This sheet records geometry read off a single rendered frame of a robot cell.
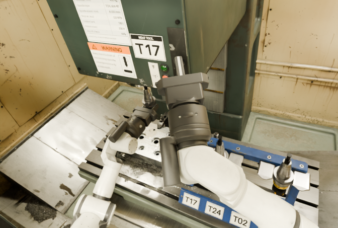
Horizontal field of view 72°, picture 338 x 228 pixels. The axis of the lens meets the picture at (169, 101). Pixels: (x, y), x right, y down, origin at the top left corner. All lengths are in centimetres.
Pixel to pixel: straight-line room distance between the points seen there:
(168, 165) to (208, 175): 8
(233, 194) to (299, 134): 152
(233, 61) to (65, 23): 89
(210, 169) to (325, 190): 108
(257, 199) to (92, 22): 59
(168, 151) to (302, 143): 151
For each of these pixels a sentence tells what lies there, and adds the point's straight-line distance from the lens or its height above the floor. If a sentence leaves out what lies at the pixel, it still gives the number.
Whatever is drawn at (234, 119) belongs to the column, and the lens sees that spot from 159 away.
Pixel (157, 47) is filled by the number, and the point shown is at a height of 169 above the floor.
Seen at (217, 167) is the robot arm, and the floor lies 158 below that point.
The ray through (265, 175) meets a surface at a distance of 90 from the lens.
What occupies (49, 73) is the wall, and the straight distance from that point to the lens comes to 193.
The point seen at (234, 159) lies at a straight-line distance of 92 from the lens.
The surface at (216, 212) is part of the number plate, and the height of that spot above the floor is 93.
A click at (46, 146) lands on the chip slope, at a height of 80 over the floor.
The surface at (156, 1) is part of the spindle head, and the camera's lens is 56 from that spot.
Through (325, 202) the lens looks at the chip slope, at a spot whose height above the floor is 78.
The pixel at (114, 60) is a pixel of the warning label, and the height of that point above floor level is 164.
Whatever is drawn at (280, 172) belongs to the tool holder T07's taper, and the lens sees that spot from 88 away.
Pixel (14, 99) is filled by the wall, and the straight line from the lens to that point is 183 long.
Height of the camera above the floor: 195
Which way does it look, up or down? 39 degrees down
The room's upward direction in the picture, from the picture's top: 10 degrees counter-clockwise
